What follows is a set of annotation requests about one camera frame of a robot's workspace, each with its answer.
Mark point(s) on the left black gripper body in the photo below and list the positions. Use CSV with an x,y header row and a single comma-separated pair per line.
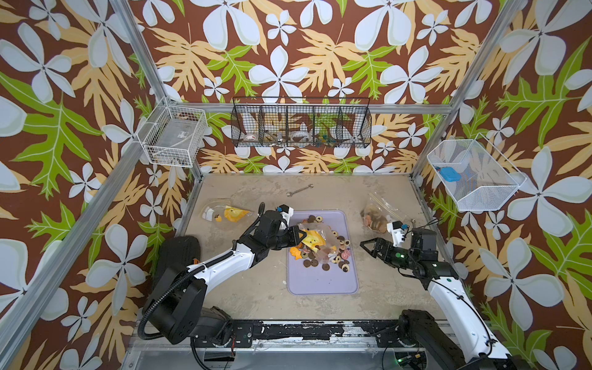
x,y
282,238

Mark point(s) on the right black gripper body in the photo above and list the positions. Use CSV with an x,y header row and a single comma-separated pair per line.
x,y
397,256

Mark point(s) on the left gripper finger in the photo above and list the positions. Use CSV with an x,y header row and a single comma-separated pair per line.
x,y
296,232
299,243

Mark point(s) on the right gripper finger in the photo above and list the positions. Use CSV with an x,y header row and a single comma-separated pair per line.
x,y
377,242
375,249

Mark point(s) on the clear bag of donuts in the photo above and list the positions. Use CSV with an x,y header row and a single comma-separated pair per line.
x,y
320,244

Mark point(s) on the clear bag of cookies back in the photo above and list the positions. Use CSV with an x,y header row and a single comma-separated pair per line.
x,y
378,213

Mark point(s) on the ziploc bag with cookies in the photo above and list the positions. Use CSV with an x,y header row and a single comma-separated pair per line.
x,y
223,211

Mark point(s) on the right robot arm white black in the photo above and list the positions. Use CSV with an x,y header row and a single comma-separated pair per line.
x,y
476,347

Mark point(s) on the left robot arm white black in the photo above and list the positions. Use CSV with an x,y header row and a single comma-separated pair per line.
x,y
175,308

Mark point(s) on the pile of poured cookies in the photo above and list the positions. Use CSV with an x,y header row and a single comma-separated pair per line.
x,y
343,260

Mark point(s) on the silver wrench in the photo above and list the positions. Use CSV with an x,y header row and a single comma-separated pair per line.
x,y
292,193

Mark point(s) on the lavender plastic tray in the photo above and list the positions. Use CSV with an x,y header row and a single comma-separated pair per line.
x,y
315,281

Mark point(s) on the black tool case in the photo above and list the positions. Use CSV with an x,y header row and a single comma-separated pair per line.
x,y
175,252

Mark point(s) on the blue object in basket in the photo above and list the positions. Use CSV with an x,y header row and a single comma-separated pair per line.
x,y
449,174

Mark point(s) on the white mesh basket right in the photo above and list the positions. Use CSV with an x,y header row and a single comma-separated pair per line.
x,y
489,178

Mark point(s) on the black mounting rail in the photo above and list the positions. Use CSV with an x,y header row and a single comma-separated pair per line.
x,y
244,333

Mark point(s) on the black wire basket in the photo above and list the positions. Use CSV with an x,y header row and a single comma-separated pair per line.
x,y
301,122

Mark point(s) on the white wire basket left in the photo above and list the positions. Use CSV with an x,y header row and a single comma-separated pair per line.
x,y
172,134

